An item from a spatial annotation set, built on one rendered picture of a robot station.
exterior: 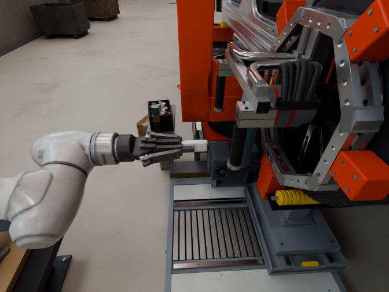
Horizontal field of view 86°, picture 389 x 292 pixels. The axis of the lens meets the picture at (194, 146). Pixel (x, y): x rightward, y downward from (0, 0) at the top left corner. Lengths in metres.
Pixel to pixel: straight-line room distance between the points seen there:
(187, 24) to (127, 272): 1.24
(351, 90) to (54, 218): 0.65
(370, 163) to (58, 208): 0.65
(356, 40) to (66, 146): 0.67
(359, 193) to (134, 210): 1.23
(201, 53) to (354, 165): 0.79
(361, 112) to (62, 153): 0.66
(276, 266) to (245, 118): 0.82
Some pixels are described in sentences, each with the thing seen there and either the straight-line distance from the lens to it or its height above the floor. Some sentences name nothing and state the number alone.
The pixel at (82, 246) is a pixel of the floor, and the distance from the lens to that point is 1.46.
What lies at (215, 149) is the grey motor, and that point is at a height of 0.41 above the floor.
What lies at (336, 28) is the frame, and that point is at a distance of 0.63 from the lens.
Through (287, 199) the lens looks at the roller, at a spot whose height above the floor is 0.53.
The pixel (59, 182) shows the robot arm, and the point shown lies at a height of 0.85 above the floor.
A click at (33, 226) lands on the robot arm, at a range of 0.51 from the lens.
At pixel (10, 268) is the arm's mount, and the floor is 0.33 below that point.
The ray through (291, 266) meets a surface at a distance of 1.18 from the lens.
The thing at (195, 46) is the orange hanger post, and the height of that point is 0.94.
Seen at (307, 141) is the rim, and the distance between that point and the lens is 0.89.
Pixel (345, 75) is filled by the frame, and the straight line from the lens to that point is 0.58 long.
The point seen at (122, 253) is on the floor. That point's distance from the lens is 1.36.
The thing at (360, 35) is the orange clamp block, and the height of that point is 1.10.
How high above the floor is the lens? 1.19
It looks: 39 degrees down
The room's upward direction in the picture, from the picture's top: straight up
